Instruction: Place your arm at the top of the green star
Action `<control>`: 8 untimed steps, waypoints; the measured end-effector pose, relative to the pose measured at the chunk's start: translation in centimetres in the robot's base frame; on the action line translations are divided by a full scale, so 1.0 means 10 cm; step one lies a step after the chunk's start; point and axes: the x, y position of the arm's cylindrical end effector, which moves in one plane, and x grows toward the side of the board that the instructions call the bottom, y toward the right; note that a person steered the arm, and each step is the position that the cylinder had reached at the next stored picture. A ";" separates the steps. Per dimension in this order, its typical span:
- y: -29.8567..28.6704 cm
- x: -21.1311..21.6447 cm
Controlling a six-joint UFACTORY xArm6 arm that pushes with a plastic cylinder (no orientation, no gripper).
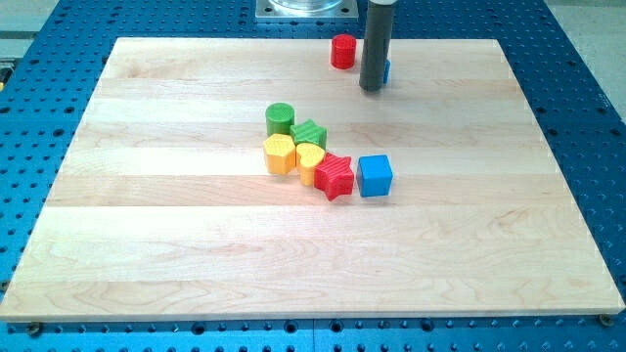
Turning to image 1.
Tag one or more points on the red star block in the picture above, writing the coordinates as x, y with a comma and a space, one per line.
334, 176

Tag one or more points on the green star block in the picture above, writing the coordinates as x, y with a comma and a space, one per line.
309, 132

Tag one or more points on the yellow heart block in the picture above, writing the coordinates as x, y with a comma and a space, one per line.
308, 156

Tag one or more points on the yellow pentagon block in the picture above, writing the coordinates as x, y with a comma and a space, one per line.
279, 153

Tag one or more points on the blue cube block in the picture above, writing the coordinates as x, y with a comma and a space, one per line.
374, 175

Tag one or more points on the green cylinder block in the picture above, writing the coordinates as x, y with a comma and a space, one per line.
279, 118

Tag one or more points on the red cylinder block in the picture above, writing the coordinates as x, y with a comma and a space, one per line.
343, 51

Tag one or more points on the blue block behind tool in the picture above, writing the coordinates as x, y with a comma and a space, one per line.
386, 72

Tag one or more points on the light wooden board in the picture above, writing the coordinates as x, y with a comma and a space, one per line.
163, 208

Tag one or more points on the blue perforated table plate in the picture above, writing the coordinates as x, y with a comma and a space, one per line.
581, 116

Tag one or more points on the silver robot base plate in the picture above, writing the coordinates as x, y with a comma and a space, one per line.
306, 9

